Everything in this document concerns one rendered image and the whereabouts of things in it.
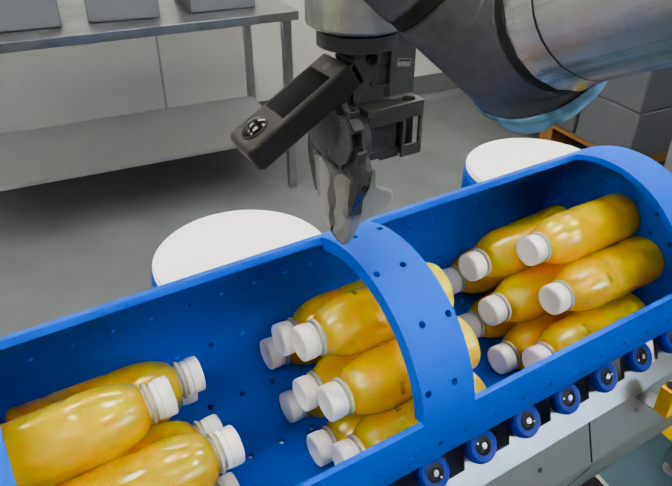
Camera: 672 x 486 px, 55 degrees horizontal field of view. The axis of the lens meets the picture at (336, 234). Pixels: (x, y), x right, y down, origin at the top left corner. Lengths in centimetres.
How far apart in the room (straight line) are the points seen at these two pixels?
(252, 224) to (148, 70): 287
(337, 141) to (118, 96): 339
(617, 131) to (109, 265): 258
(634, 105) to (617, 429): 266
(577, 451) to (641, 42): 75
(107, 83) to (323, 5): 340
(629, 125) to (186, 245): 286
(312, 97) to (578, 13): 26
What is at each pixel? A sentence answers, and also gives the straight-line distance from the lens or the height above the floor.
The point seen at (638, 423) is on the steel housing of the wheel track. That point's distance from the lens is 109.
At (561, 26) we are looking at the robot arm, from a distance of 35.
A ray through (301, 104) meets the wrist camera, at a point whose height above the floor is 141.
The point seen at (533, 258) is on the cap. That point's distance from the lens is 86.
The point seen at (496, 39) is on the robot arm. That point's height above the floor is 150.
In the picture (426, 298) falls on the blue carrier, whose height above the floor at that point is 121.
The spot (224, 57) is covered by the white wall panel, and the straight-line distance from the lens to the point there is 399.
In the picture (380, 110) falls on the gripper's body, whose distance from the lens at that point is 57.
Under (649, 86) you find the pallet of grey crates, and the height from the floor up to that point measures 54.
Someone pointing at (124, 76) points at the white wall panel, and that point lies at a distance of 390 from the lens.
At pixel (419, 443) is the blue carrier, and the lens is 67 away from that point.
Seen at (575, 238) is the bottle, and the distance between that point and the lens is 88.
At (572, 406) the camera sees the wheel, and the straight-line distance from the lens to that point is 93.
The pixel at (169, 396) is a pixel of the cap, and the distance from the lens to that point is 64.
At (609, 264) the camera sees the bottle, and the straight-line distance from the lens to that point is 90.
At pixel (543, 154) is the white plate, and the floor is 104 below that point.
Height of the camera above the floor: 161
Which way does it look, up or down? 32 degrees down
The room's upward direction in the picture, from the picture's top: straight up
